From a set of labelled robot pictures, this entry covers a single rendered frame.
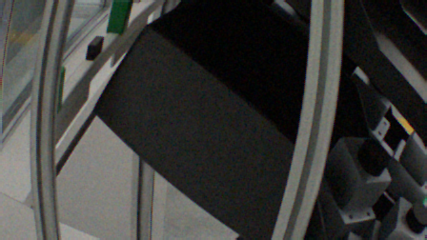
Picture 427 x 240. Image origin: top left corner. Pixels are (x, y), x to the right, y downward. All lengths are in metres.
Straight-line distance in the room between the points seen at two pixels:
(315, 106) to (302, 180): 0.05
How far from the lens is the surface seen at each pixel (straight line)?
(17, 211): 1.39
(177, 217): 3.15
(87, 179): 1.84
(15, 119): 1.62
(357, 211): 0.72
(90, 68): 0.75
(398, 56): 0.68
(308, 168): 0.62
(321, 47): 0.59
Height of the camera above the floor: 1.61
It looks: 26 degrees down
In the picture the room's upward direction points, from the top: 8 degrees clockwise
